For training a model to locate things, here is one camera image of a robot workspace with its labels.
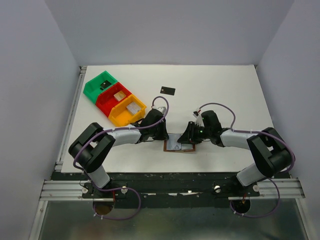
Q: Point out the silver card in yellow bin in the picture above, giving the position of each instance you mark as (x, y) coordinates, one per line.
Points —
(133, 108)

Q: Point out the gold card in red bin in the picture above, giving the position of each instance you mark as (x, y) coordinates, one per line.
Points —
(119, 96)

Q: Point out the green plastic bin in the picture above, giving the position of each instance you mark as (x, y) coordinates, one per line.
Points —
(92, 88)

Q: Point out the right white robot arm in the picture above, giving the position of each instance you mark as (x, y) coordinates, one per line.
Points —
(267, 148)

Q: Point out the red plastic bin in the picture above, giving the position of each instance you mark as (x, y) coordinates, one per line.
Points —
(106, 101)

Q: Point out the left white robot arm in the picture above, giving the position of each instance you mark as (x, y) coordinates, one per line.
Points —
(91, 148)

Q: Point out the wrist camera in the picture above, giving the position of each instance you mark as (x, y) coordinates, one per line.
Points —
(198, 117)
(161, 109)

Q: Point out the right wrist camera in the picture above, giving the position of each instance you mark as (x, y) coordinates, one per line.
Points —
(198, 117)

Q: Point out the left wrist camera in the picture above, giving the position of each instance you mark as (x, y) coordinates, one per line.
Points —
(161, 109)

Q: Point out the black card in green bin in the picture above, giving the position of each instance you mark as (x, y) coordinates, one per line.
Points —
(104, 85)

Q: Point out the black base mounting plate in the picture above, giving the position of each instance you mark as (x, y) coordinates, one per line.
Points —
(167, 190)

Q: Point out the black credit card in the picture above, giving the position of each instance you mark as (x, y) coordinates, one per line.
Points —
(167, 90)

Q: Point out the brown leather card holder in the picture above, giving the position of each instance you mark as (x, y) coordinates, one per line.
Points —
(185, 147)

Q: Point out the aluminium rail frame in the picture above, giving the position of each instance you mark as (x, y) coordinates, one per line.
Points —
(42, 205)

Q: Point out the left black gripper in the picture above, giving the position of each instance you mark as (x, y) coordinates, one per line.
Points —
(164, 135)

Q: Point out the yellow plastic bin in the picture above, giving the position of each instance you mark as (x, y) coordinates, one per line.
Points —
(119, 115)

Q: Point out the silver VIP credit card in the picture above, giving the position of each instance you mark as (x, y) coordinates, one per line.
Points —
(172, 143)

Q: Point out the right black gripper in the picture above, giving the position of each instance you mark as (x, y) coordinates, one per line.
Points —
(189, 136)

